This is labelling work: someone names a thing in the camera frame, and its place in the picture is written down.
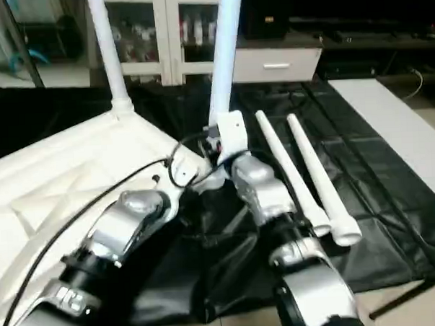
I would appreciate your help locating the white plastic table leg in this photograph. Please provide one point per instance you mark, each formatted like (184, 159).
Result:
(311, 159)
(112, 59)
(278, 149)
(224, 61)

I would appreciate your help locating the white plastic table top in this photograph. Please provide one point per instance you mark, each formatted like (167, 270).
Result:
(59, 177)

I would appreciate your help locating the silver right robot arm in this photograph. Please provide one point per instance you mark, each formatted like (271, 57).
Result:
(262, 190)

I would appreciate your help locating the white drawer cabinet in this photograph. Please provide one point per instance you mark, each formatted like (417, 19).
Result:
(249, 66)

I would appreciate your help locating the white glass door cabinet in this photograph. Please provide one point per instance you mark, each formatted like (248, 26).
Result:
(168, 35)

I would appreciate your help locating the black box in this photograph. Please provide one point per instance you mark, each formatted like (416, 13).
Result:
(265, 23)

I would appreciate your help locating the black work mat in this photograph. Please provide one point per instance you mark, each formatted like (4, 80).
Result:
(366, 185)

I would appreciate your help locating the white flat board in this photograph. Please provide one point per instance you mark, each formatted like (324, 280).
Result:
(381, 105)

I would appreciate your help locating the black storage unit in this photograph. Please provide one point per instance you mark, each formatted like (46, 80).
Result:
(53, 36)

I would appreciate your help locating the black low desk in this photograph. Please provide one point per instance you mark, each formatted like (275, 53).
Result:
(378, 44)

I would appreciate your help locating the grey pole stand blue brackets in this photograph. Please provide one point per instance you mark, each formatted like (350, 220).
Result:
(29, 52)

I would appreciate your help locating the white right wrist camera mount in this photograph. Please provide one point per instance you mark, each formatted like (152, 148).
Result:
(232, 133)

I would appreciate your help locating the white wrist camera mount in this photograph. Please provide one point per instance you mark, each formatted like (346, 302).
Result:
(183, 171)
(232, 133)

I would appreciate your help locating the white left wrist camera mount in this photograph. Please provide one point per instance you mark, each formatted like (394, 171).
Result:
(183, 171)

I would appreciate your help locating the black metal table frame leg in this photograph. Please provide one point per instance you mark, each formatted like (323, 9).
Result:
(400, 301)

